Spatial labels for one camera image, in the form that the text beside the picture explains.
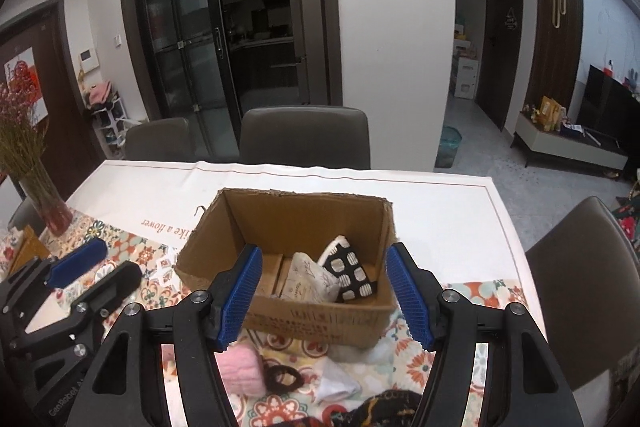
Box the beige patterned sock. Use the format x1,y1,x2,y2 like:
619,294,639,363
277,252,341,303

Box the white television cabinet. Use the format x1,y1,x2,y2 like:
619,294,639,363
510,112,629,180

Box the colourful printed cloth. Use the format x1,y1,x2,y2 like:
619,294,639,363
614,187,640,250

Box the brown slatted wardrobe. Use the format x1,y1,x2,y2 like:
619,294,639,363
529,0,584,128

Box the white cloth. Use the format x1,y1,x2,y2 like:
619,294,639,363
315,359,362,404

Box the grey dining chair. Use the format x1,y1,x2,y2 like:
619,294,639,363
524,196,627,394
239,106,372,170
7,197,47,239
123,117,197,162

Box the dried flower bouquet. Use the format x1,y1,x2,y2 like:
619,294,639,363
0,62,53,208

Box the dark wooden entrance door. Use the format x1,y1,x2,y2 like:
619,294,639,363
0,0,102,188

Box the brown flat box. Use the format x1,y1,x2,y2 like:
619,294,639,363
6,227,51,280

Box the brown cardboard box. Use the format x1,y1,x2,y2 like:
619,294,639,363
172,188,401,350

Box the pale grey cloth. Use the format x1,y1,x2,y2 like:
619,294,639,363
325,334,403,365

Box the black white patterned sock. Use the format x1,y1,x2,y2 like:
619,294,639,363
317,249,378,303

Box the black printed cloth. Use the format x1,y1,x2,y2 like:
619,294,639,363
327,391,426,427

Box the pink fluffy towel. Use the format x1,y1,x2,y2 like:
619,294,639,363
215,342,266,398

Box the black television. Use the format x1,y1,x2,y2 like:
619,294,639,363
579,64,640,148

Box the red wall poster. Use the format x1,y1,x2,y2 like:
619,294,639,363
4,47,51,124

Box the pink glass vase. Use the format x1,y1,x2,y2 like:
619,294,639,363
20,157,76,238

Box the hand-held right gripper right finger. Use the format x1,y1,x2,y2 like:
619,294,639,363
385,242,583,427

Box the pink bag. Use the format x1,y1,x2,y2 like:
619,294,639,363
84,81,114,104

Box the yellow snack packs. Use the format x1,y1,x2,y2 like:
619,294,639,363
537,96,564,128

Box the black framed glass door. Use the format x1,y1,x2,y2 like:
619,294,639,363
119,0,242,158

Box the dark room door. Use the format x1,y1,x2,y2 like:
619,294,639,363
475,0,524,134

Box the white storage box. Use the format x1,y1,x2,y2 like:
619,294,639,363
452,57,479,100

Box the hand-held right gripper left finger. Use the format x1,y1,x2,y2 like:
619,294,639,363
75,244,263,427

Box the white shoe rack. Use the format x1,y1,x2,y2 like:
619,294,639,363
90,92,146,158

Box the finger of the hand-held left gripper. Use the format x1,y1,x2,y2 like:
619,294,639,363
10,262,143,358
0,239,108,333

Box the green trash bin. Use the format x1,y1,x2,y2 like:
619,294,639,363
434,126,462,169

